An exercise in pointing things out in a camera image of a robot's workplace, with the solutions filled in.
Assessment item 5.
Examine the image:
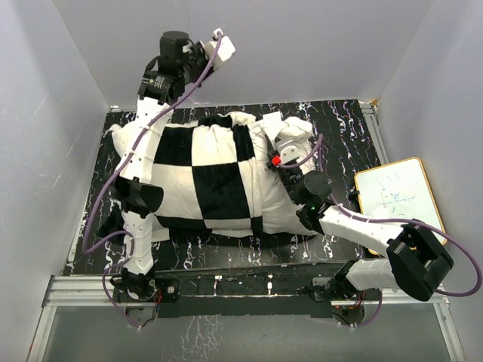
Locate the white pillow insert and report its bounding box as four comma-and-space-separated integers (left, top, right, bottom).
229, 112, 315, 235

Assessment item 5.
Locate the black white checkered pillowcase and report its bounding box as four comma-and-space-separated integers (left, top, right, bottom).
112, 113, 263, 241

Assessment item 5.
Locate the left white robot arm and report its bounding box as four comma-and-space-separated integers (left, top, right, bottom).
96, 29, 223, 301

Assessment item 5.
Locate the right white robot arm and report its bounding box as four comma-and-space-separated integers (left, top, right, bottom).
269, 162, 454, 302

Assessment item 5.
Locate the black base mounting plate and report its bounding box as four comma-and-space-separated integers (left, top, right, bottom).
109, 262, 380, 325

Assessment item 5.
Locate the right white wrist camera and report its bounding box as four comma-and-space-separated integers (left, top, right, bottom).
268, 137, 300, 169

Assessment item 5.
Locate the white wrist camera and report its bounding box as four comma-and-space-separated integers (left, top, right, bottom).
268, 137, 300, 169
203, 28, 235, 71

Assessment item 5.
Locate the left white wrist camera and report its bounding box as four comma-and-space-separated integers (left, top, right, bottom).
203, 28, 235, 71

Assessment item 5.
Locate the whiteboard with orange frame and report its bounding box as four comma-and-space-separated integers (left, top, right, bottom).
355, 157, 445, 231

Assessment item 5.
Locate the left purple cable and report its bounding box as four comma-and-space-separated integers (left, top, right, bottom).
81, 32, 223, 331

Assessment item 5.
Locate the aluminium frame rail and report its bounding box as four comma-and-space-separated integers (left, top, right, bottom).
28, 275, 466, 361

